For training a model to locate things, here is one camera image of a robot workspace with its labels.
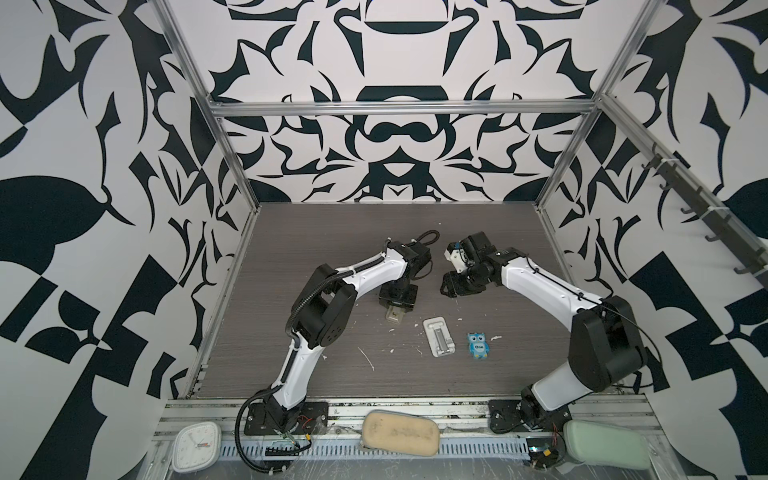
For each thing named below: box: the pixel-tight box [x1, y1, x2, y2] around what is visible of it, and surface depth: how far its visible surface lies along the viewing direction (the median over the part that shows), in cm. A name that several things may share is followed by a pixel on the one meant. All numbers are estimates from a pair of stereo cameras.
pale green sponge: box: [563, 420, 651, 470], surface depth 70 cm
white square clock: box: [172, 422, 221, 474], surface depth 69 cm
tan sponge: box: [361, 409, 440, 457], surface depth 70 cm
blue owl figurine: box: [467, 332, 490, 359], surface depth 86 cm
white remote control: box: [386, 305, 406, 324], surface depth 91 cm
